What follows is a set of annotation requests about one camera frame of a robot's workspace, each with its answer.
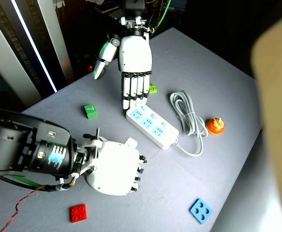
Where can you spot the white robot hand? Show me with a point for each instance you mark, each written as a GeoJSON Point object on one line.
{"type": "Point", "coordinates": [135, 55]}
{"type": "Point", "coordinates": [117, 169]}

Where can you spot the white power strip blue sockets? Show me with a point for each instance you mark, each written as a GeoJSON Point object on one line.
{"type": "Point", "coordinates": [165, 135]}

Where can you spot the lime studded building block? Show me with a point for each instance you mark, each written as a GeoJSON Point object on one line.
{"type": "Point", "coordinates": [153, 89]}

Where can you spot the dark flat device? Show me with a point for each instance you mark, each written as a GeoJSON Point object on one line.
{"type": "Point", "coordinates": [118, 14]}

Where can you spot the small red round object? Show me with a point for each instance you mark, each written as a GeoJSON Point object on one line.
{"type": "Point", "coordinates": [90, 69]}

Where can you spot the smartphone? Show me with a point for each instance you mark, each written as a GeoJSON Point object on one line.
{"type": "Point", "coordinates": [106, 6]}

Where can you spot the red studded building block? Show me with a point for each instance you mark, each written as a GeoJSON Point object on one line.
{"type": "Point", "coordinates": [78, 213]}

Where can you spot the green number seven cube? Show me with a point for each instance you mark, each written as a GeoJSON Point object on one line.
{"type": "Point", "coordinates": [91, 112]}

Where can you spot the grey table cloth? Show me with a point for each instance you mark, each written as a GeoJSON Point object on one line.
{"type": "Point", "coordinates": [203, 72]}

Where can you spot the blue four-hole block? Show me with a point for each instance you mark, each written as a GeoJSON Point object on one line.
{"type": "Point", "coordinates": [201, 211]}

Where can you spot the white LED light strip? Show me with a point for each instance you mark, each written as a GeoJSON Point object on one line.
{"type": "Point", "coordinates": [34, 46]}

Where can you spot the orange round toy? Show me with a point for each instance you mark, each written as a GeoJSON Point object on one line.
{"type": "Point", "coordinates": [213, 129]}

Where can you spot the grey side panel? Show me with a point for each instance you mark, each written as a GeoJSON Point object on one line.
{"type": "Point", "coordinates": [8, 60]}

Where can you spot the blurred beige foreground object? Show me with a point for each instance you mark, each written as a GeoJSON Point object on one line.
{"type": "Point", "coordinates": [276, 120]}

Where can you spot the white frame post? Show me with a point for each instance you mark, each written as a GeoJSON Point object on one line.
{"type": "Point", "coordinates": [56, 36]}

